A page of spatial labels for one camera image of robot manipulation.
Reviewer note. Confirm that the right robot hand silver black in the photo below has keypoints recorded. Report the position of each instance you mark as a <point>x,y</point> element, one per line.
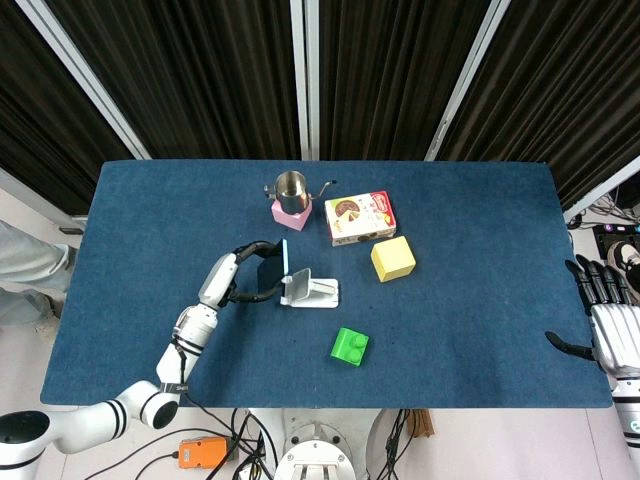
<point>617,340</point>

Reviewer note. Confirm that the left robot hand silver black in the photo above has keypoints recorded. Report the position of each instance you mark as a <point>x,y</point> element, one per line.
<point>220,277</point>

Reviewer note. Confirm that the black smartphone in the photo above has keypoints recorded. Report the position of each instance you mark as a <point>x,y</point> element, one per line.
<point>270,272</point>

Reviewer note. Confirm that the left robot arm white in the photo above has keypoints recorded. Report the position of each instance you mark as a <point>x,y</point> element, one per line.
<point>125,400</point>

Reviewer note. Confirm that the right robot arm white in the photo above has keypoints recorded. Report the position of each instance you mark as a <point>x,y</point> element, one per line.
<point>630,425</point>

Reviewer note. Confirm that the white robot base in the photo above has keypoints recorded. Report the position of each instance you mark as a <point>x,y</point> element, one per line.
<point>315,450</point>

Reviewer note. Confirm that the white folding phone stand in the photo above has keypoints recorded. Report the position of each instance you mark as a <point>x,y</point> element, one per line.
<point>312,292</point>

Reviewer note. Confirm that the black white sneaker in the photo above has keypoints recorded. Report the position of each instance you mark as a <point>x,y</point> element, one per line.
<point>627,260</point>

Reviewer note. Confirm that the pink block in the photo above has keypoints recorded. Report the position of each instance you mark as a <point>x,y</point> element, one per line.
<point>290,220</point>

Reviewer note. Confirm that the blue felt table cloth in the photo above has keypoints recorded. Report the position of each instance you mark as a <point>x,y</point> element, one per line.
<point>150,210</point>

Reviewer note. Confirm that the black power strip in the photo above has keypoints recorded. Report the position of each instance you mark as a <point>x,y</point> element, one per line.
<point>612,237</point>

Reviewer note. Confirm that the steel spouted cup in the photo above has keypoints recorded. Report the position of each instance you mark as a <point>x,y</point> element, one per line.
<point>291,192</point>

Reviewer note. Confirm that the green plastic block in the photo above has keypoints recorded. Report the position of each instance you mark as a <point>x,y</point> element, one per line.
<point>349,346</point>

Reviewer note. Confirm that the red white snack box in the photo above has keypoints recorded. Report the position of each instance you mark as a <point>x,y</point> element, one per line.
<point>360,217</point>

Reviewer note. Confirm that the yellow cube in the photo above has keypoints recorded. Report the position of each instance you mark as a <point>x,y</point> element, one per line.
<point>393,259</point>

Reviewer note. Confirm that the orange box device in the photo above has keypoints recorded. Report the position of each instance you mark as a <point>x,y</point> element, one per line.
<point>202,452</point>

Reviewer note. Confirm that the grey trouser leg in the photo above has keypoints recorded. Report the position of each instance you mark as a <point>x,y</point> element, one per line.
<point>30,260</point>

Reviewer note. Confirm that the brown cardboard piece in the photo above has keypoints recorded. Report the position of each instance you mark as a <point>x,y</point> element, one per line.
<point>422,422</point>

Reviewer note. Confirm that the grey aluminium partition post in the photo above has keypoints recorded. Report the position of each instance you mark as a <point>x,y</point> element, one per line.
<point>605,190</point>
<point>467,80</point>
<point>85,80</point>
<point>305,80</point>
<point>35,197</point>

